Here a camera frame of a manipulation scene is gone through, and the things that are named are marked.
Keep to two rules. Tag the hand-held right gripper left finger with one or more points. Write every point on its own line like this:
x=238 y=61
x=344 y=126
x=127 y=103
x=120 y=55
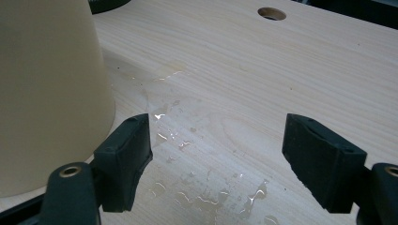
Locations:
x=125 y=162

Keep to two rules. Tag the spilled clear liquid puddle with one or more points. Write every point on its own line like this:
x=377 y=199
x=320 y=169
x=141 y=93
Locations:
x=194 y=175

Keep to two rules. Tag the cream perforated strainer basket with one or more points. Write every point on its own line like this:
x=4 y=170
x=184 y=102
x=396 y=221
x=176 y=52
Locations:
x=50 y=93

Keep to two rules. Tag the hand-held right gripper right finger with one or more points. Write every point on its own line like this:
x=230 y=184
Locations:
x=322 y=162

